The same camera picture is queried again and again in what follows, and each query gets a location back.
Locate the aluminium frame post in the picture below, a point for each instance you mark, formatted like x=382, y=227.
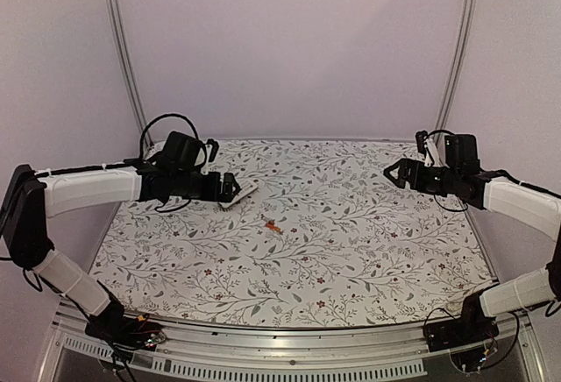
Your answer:
x=457, y=61
x=124, y=61

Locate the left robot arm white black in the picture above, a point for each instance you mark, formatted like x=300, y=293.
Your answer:
x=177, y=170

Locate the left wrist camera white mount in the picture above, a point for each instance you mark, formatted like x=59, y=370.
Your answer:
x=206, y=152

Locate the floral patterned table mat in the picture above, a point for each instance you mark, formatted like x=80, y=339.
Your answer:
x=355, y=250

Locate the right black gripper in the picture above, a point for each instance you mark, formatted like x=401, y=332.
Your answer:
x=412, y=174

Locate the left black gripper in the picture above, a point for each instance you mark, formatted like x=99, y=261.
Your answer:
x=214, y=194

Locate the right aluminium frame post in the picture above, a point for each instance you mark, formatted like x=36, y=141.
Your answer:
x=457, y=61

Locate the orange battery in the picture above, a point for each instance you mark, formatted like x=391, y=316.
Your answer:
x=273, y=227

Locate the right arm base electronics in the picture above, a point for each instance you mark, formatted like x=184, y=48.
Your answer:
x=460, y=334

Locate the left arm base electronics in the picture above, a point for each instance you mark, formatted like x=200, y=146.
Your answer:
x=128, y=333

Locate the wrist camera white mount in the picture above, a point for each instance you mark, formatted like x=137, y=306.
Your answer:
x=427, y=147
x=206, y=152

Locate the grey white remote control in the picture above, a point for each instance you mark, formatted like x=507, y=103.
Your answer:
x=247, y=188

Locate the front aluminium rail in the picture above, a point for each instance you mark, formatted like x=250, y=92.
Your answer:
x=212, y=352

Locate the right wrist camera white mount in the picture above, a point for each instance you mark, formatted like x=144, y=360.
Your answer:
x=427, y=147

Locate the left aluminium frame post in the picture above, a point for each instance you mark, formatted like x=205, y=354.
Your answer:
x=124, y=61

